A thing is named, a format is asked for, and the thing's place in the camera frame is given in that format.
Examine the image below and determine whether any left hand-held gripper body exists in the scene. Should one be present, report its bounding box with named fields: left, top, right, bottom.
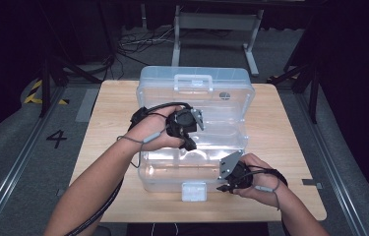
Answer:
left=164, top=108, right=206, bottom=141

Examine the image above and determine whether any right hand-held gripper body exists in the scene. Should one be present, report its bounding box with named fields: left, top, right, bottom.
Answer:
left=217, top=149, right=256, bottom=191

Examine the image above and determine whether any clear plastic storage box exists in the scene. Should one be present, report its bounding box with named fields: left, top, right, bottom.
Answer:
left=135, top=65, right=257, bottom=203

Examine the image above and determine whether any person's left hand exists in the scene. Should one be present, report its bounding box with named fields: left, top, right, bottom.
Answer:
left=126, top=104, right=186, bottom=152

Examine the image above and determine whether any person's right hand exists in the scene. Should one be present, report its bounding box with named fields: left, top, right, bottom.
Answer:
left=232, top=152, right=286, bottom=209

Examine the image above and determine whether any person's dark clothing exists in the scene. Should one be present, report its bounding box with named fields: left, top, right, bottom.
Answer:
left=126, top=222, right=270, bottom=236

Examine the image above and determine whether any black metal stand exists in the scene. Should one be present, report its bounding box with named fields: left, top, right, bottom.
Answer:
left=267, top=60, right=322, bottom=125
left=36, top=53, right=103, bottom=119

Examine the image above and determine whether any grey right wrist lanyard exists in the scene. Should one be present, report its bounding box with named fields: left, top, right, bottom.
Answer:
left=252, top=176, right=283, bottom=211

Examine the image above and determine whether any grey wrist lanyard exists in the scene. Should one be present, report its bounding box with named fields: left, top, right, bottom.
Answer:
left=116, top=129, right=170, bottom=169
left=252, top=176, right=283, bottom=211

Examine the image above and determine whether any grey left wrist lanyard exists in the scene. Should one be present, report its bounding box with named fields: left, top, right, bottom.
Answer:
left=116, top=129, right=170, bottom=169

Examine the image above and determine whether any bundle of floor cables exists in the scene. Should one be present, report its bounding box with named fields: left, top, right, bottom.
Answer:
left=115, top=25, right=186, bottom=82

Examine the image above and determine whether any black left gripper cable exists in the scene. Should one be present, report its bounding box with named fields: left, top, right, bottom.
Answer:
left=63, top=101, right=194, bottom=236

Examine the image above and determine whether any grey metal desk frame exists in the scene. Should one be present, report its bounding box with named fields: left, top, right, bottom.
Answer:
left=170, top=4, right=265, bottom=78

